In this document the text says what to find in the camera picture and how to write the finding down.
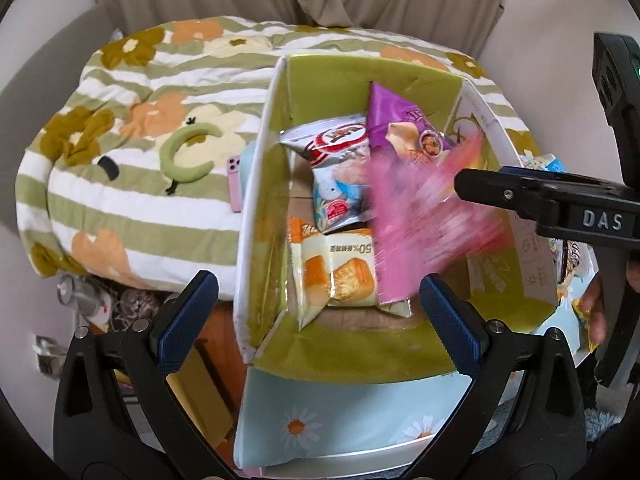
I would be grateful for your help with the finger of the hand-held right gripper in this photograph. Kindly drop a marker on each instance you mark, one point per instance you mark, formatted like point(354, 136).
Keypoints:
point(492, 187)

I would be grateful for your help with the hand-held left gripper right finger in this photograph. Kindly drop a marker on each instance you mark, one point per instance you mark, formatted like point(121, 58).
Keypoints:
point(447, 317)

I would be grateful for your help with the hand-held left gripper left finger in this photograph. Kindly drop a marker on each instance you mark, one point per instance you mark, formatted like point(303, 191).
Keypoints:
point(186, 320)

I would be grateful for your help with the pink snack packet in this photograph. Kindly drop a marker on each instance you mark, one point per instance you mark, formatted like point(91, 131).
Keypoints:
point(425, 230)

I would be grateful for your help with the cardboard box with green inside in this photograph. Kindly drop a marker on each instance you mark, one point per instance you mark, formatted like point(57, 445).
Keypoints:
point(350, 355)

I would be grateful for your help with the person's right hand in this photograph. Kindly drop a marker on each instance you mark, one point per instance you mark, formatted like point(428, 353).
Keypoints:
point(595, 315)

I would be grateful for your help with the orange wooden furniture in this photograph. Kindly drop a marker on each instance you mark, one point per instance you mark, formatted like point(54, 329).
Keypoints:
point(220, 360)

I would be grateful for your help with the grey patterned cloth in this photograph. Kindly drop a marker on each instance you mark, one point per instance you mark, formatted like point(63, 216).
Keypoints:
point(132, 307)

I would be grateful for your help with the clear drinking bottle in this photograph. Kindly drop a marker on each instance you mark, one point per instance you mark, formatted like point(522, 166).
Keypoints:
point(82, 305)

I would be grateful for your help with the green striped floral blanket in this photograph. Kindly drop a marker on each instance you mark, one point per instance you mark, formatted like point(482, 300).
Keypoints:
point(125, 220)

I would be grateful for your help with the purple snack packet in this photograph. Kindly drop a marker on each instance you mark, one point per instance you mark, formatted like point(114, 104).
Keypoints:
point(395, 110)

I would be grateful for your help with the cream bread packet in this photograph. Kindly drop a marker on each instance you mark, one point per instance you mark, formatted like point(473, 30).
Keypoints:
point(325, 270)

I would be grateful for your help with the light blue daisy tablecloth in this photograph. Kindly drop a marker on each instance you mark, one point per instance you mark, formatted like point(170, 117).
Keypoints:
point(350, 410)

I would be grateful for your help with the pink phone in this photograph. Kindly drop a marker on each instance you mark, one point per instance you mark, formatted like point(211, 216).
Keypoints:
point(235, 185)

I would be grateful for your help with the green crescent plush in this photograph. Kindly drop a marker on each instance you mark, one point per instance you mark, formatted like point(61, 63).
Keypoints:
point(172, 160)

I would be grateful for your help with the white and red snack packet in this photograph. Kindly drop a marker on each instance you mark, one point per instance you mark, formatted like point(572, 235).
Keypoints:
point(330, 137)

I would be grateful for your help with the grey fluffy rug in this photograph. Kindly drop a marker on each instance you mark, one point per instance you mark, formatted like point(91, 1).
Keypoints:
point(605, 422)

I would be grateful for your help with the white wall socket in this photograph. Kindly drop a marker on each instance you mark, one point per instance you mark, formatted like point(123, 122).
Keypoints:
point(50, 355)

